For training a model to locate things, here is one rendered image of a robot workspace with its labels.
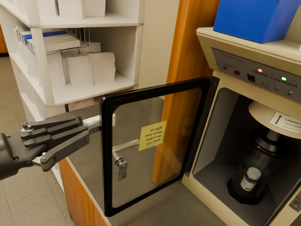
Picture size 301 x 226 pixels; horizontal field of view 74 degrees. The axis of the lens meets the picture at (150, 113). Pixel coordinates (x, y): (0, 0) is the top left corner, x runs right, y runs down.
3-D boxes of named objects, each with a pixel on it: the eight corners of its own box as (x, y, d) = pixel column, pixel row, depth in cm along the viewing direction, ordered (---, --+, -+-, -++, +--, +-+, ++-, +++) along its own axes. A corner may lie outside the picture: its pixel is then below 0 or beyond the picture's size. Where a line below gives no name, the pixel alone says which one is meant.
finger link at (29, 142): (22, 141, 34) (24, 145, 33) (86, 121, 40) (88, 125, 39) (27, 157, 36) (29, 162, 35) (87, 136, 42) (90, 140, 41)
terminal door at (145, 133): (182, 178, 73) (212, 76, 52) (104, 219, 58) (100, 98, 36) (181, 176, 74) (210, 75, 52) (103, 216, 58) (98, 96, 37)
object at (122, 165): (126, 179, 50) (128, 163, 47) (119, 182, 49) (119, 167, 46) (123, 173, 52) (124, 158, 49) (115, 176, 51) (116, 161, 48)
